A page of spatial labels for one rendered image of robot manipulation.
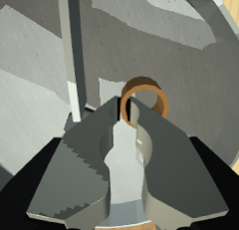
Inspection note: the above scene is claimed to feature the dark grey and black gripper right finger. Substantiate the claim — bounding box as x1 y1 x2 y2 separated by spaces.
125 96 239 230

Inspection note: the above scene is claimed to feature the bronze bushing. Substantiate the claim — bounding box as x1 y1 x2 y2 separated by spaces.
120 76 169 129

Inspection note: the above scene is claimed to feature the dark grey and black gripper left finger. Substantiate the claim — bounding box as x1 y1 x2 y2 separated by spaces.
0 96 121 230

